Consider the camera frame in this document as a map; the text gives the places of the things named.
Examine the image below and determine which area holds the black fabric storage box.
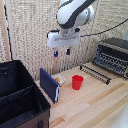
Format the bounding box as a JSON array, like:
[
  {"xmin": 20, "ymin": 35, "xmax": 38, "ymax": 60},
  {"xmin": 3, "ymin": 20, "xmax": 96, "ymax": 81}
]
[{"xmin": 0, "ymin": 59, "xmax": 52, "ymax": 128}]

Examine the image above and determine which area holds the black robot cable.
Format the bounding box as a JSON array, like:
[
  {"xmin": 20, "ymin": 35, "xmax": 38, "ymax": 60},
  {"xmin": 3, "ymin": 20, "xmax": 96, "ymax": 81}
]
[{"xmin": 79, "ymin": 18, "xmax": 128, "ymax": 38}]

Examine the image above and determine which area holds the white bowl with yellow food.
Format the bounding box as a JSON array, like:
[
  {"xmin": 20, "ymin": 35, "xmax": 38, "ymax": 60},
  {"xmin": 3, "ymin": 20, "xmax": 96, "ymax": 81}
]
[{"xmin": 51, "ymin": 74, "xmax": 66, "ymax": 87}]

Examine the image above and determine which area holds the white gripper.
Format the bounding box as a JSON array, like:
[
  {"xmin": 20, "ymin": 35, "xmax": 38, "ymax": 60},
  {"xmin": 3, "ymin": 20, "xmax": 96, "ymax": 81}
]
[{"xmin": 46, "ymin": 27, "xmax": 81, "ymax": 58}]

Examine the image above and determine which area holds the black toaster oven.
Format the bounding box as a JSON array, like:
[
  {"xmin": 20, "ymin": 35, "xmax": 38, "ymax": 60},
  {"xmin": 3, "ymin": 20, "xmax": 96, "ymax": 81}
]
[{"xmin": 92, "ymin": 37, "xmax": 128, "ymax": 79}]

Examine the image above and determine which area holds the red plastic cup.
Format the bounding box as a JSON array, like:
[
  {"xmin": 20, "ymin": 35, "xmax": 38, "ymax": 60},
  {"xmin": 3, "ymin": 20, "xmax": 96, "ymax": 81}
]
[{"xmin": 71, "ymin": 74, "xmax": 85, "ymax": 91}]

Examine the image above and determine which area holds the black oven rack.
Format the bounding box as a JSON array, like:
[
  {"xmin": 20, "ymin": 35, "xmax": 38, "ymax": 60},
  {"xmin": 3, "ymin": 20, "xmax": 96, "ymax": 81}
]
[{"xmin": 79, "ymin": 64, "xmax": 111, "ymax": 85}]

